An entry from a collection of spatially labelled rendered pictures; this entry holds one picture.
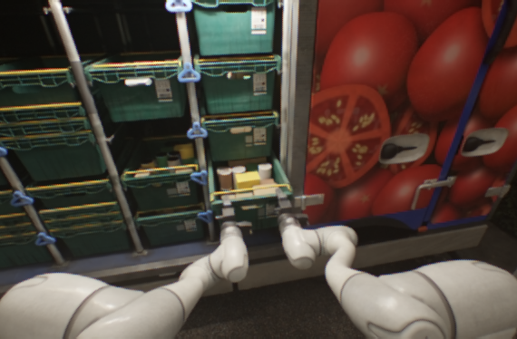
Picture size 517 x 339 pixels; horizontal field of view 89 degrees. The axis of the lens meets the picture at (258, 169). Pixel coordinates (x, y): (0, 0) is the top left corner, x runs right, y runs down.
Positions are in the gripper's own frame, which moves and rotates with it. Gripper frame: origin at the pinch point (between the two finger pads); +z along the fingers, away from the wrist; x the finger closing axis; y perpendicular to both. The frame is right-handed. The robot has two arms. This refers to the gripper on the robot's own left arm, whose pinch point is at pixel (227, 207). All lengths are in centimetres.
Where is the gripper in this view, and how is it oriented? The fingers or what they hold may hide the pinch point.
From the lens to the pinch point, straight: 126.8
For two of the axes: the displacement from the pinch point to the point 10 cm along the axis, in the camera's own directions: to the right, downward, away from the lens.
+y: -9.8, 1.1, -1.5
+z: -1.9, -5.2, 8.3
